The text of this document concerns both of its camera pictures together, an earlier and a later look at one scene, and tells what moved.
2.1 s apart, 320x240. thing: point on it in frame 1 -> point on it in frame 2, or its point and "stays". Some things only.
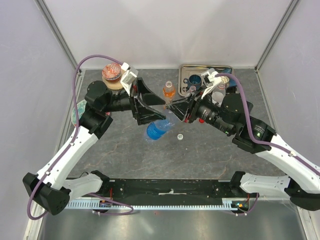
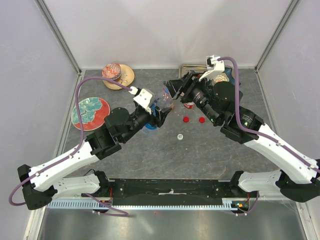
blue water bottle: (156, 129) -> (164, 103)
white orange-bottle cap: (180, 137) stays
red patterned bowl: (111, 71) stays
